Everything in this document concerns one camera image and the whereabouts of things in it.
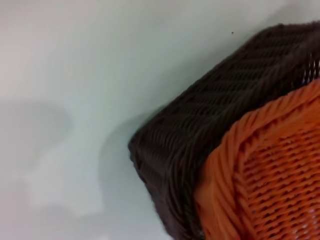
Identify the dark brown wicker basket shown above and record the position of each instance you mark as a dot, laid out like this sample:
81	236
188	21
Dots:
212	100

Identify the orange wicker basket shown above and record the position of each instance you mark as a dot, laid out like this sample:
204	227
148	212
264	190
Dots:
275	175

